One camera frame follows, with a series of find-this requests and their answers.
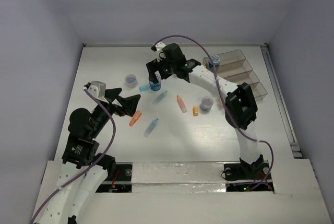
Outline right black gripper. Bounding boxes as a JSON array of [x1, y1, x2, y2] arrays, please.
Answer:
[[147, 54, 177, 83]]

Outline blue ink jar back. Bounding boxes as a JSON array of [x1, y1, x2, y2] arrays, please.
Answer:
[[149, 80, 161, 91]]

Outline blue ink jar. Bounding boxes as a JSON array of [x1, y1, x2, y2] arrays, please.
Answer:
[[149, 80, 161, 91], [208, 55, 221, 69]]

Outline green highlighter pen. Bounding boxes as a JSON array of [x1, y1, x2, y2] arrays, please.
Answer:
[[152, 91, 167, 104]]

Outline orange highlighter pen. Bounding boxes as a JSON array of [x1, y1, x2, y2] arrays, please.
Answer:
[[177, 95, 187, 113]]

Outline yellow orange marker cap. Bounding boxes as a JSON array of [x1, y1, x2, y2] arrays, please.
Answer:
[[193, 106, 199, 116]]

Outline blue ink jar front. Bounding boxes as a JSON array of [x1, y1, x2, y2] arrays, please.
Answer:
[[208, 55, 221, 69]]

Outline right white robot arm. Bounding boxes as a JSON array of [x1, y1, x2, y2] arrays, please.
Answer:
[[146, 42, 265, 181]]

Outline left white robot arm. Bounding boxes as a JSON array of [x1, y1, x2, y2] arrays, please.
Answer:
[[30, 81, 141, 223]]

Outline clear jar purple pins left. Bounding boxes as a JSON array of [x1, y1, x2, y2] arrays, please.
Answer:
[[125, 74, 138, 88]]

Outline clear jar purple pins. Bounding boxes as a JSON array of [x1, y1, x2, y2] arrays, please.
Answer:
[[200, 97, 213, 112], [125, 74, 138, 88]]

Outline light blue marker cap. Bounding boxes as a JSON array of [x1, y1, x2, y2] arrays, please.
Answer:
[[139, 86, 149, 91]]

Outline orange capped highlighter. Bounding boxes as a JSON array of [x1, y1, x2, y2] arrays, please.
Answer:
[[129, 111, 142, 126]]

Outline blue highlighter pen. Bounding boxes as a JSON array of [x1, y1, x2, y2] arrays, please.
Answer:
[[144, 119, 159, 138]]

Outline clear jar purple pins right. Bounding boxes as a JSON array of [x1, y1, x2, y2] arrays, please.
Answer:
[[200, 97, 213, 112]]

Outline clear tiered organizer tray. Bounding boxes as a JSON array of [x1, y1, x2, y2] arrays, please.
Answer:
[[202, 50, 267, 101]]

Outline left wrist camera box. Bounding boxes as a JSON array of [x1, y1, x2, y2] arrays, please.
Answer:
[[83, 81, 106, 99]]

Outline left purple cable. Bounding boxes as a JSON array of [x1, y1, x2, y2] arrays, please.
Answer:
[[29, 89, 117, 224]]

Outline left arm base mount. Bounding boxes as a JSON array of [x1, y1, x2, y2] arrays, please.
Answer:
[[96, 163, 133, 193]]

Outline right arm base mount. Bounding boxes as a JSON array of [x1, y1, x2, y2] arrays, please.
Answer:
[[221, 162, 269, 192]]

